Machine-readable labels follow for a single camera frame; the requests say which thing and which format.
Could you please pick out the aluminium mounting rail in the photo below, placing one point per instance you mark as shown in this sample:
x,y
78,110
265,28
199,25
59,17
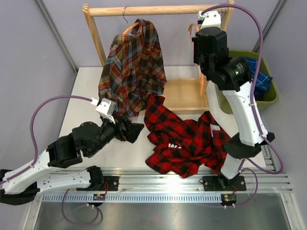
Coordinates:
x,y
129,180

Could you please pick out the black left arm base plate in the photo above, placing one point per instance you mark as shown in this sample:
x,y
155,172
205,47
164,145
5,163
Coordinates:
x,y
109,182

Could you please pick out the brown multicolour plaid shirt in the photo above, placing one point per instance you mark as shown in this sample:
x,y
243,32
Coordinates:
x,y
134,69

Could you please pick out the orange hanger of red shirt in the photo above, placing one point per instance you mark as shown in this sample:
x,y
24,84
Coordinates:
x,y
201,76

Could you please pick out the mint green plastic hanger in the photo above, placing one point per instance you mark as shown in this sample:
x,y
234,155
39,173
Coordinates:
x,y
223,17

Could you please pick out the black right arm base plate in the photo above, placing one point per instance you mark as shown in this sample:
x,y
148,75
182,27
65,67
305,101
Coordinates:
x,y
216,183

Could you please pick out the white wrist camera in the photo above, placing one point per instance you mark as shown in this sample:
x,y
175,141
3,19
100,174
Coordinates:
x,y
105,108
209,19

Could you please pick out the red black checked shirt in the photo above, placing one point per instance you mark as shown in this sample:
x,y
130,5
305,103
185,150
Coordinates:
x,y
182,146

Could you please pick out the wooden clothes rack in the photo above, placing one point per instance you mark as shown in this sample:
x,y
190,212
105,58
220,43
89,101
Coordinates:
x,y
184,93

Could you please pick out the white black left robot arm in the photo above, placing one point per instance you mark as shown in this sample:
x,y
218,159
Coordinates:
x,y
21,186

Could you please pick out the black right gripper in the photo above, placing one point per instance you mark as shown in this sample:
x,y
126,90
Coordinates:
x,y
195,39

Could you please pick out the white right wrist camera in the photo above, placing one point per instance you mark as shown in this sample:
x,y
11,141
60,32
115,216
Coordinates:
x,y
209,19

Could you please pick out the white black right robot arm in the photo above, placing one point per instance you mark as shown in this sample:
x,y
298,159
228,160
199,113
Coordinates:
x,y
232,76

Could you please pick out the green plastic bin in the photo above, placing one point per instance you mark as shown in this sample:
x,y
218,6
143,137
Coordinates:
x,y
264,100

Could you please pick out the blue checked shirt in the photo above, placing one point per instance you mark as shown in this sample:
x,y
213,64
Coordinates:
x,y
263,80

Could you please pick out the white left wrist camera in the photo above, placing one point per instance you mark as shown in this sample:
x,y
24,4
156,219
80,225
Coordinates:
x,y
105,108

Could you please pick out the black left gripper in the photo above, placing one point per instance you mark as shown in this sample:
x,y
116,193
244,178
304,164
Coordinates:
x,y
132,131

